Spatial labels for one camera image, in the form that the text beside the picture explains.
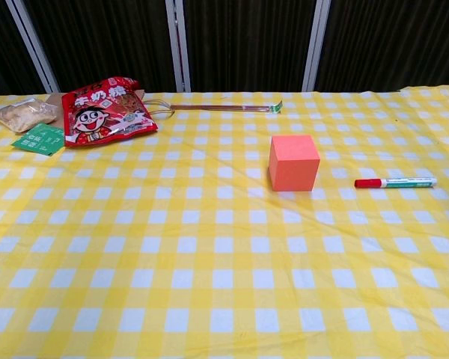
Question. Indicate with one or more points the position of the clear bag of brown snacks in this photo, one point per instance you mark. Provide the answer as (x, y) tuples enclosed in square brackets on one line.
[(24, 114)]

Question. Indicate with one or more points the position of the red-capped white marker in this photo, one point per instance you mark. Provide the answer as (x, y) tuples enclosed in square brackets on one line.
[(396, 183)]

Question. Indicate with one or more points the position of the white frame post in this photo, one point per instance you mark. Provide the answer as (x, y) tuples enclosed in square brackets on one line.
[(316, 45), (33, 45), (184, 67)]

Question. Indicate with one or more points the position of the orange cube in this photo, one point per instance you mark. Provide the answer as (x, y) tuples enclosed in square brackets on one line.
[(292, 172)]

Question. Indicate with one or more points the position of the red cartoon snack bag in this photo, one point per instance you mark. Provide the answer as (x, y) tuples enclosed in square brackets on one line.
[(97, 119)]

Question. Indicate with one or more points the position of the yellow white checkered tablecloth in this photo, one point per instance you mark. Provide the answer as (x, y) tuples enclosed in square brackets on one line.
[(209, 261)]

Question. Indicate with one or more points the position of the green paper packet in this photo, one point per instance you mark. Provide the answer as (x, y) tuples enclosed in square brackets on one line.
[(37, 140)]

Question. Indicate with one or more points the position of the wrapped chopsticks with green label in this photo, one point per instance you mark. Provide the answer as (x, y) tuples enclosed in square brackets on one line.
[(217, 107)]

